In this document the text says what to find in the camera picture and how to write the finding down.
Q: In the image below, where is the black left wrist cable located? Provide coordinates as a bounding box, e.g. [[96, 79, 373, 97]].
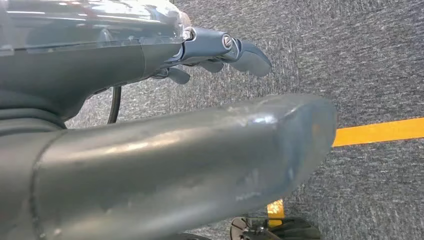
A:
[[107, 86, 123, 125]]

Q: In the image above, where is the yellow floor tape square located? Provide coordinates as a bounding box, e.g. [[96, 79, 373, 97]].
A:
[[266, 117, 424, 228]]

